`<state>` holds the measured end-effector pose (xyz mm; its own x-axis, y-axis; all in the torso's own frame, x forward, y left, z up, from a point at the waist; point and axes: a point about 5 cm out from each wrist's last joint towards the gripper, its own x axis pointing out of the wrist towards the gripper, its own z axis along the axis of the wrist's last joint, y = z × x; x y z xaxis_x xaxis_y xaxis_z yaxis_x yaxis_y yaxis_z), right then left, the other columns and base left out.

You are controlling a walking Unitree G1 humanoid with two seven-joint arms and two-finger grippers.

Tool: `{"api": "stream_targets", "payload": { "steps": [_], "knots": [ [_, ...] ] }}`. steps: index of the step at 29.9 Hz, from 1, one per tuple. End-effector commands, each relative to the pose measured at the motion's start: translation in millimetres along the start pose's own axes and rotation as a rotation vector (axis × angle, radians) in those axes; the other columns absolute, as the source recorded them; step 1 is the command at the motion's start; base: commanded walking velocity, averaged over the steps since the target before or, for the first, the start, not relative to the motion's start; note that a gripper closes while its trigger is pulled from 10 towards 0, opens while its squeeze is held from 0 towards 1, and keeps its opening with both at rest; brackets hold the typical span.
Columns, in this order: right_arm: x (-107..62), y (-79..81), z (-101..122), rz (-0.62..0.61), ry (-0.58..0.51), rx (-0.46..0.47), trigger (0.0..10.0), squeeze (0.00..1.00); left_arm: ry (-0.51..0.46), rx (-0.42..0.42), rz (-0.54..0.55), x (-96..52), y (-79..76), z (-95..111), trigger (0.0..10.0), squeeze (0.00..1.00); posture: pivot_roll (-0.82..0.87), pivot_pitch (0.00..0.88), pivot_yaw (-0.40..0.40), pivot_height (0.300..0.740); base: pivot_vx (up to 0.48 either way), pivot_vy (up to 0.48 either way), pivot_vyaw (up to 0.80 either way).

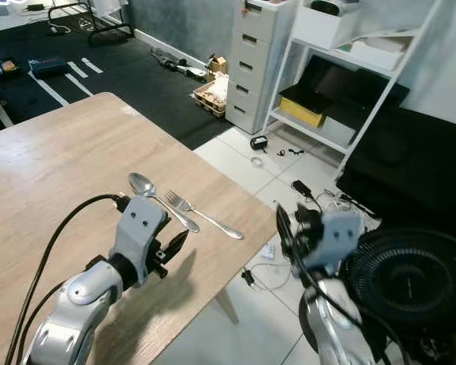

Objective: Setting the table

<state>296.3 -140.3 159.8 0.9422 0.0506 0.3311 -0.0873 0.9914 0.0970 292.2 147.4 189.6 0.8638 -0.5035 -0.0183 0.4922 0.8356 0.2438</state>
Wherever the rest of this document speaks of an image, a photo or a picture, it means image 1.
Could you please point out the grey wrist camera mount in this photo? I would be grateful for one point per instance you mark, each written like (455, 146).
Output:
(137, 228)
(336, 237)

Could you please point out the white metal shelf rack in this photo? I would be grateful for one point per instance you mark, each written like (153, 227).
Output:
(311, 132)

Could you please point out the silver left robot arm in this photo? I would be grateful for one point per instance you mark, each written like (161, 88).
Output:
(76, 295)

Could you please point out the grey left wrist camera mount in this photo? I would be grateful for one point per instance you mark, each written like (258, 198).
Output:
(137, 228)

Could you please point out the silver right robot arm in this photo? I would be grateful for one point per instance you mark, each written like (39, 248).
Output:
(338, 319)

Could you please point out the black round fan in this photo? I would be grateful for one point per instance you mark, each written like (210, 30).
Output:
(410, 281)

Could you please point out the metal fork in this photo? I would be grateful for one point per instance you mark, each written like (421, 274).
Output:
(178, 202)

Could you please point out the black grey floor tool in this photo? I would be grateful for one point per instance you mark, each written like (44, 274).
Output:
(178, 65)

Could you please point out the wooden table leg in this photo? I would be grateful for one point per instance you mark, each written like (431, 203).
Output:
(226, 306)

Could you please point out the white storage box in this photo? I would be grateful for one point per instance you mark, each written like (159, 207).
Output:
(319, 30)

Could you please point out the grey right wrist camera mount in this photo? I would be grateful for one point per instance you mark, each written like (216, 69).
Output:
(336, 237)

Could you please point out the white drawer cabinet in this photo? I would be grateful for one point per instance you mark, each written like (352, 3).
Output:
(254, 68)

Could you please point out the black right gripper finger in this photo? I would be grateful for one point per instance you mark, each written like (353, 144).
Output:
(284, 232)
(304, 215)

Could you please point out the black metal rack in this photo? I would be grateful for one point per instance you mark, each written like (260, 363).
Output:
(99, 32)

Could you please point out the white power strip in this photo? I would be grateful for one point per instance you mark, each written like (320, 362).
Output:
(268, 251)

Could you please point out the small black device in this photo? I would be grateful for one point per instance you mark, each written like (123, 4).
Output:
(259, 143)

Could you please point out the black open case yellow trim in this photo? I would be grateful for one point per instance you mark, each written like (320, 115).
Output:
(304, 110)

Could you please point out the blue flat box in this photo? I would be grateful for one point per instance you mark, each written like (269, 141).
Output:
(49, 67)

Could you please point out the black power adapter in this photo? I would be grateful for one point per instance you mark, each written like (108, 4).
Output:
(302, 189)

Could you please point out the small cardboard box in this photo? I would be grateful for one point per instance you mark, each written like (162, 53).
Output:
(218, 65)

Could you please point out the metal spoon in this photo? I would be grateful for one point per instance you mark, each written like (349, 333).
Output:
(142, 183)

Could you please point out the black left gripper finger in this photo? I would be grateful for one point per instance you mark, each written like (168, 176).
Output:
(177, 245)

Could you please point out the large black bag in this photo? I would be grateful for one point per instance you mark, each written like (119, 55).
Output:
(410, 167)

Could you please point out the flat white box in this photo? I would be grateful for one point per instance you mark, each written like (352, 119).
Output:
(380, 55)

